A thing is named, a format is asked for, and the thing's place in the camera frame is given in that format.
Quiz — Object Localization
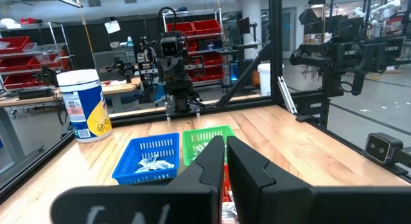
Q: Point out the disinfecting wipes canister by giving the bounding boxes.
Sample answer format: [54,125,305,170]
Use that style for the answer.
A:
[57,69,113,144]

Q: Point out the silver aluminium bracket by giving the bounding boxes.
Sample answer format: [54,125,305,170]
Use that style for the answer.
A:
[276,76,298,116]

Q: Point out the blue plastic basket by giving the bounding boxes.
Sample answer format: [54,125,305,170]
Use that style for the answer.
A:
[111,132,180,185]

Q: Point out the white barrel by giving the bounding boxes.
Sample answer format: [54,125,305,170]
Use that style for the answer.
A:
[256,62,284,96]

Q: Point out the small white red-print packet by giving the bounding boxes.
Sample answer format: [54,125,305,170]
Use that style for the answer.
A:
[221,201,240,224]

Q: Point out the grey door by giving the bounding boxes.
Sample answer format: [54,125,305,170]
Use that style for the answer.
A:
[281,7,296,60]

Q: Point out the green printed bandage wrapper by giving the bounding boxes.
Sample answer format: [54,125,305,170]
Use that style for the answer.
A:
[191,146,206,161]

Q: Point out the grey equipment box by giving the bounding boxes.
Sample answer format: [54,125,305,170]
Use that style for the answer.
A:
[92,49,137,81]

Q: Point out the black monitor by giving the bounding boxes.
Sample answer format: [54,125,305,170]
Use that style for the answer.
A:
[237,17,258,45]

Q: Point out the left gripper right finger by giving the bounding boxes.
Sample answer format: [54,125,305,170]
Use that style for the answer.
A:
[227,136,314,224]

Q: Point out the red plastic basket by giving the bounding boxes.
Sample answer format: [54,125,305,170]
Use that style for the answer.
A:
[223,164,232,202]

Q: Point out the grey wire shelf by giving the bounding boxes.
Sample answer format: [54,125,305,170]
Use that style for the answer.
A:
[0,21,75,92]

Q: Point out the wooden workbench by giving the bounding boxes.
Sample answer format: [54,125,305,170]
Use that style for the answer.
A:
[0,76,144,122]

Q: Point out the green plastic basket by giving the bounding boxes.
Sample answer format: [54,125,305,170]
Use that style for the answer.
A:
[182,125,237,166]

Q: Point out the table-level camera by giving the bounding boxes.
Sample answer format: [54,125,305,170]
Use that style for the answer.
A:
[364,132,405,164]

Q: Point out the white paper tag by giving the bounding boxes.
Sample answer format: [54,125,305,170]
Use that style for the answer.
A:
[104,20,121,35]

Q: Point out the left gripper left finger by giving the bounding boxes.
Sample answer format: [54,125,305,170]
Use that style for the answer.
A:
[166,136,225,224]

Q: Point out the metal shelf rack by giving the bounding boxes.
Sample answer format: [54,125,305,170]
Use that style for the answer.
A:
[161,8,225,87]

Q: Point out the black softbox light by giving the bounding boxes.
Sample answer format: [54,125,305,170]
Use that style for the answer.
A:
[297,8,324,35]

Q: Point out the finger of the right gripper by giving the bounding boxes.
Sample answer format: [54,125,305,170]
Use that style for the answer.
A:
[175,59,187,82]
[164,59,176,82]

